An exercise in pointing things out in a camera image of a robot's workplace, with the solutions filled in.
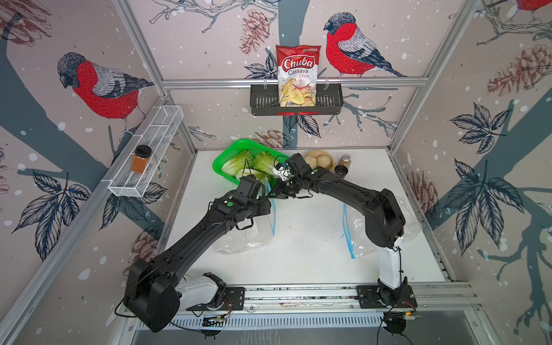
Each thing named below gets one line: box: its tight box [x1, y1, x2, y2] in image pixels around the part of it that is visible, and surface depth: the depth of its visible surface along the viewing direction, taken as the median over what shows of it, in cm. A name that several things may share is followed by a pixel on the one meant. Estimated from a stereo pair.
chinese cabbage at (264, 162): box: [252, 150, 282, 177], surface depth 106 cm
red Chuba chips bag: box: [276, 44, 322, 108], surface depth 87 cm
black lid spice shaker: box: [334, 164, 349, 179], surface depth 99 cm
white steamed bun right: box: [316, 153, 332, 170], surface depth 109 cm
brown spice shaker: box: [337, 153, 352, 169], surface depth 106 cm
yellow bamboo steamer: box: [304, 150, 335, 172], surface depth 109 cm
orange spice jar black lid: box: [130, 144, 153, 174], surface depth 68 cm
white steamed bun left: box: [304, 154, 318, 170], surface depth 109 cm
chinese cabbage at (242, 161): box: [221, 149, 255, 177], surface depth 106 cm
